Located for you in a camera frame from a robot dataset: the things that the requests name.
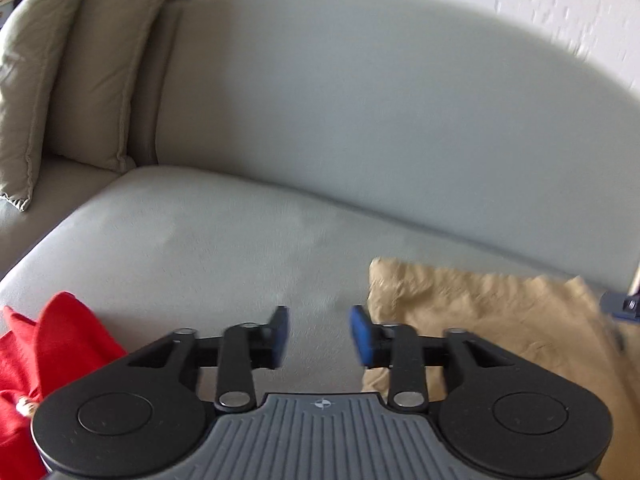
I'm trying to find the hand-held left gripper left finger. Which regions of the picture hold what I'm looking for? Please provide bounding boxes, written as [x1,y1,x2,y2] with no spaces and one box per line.
[127,305,292,413]

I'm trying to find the grey sofa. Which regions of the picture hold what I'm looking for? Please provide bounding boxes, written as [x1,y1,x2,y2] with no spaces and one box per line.
[0,0,640,480]

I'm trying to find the tan pants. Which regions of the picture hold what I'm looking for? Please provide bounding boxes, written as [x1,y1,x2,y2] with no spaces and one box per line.
[361,257,640,480]

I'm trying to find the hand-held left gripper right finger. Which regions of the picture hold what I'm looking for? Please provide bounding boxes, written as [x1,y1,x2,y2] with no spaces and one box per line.
[349,304,516,413]

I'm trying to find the red cloth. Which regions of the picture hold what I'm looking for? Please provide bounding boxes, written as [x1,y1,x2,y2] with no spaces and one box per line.
[0,291,128,480]

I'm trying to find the beige throw cushion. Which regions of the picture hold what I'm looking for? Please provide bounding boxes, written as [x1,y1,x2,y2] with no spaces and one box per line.
[0,0,93,212]
[45,0,182,173]

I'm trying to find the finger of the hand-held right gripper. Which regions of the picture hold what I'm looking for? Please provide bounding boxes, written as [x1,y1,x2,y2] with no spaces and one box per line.
[600,264,640,326]

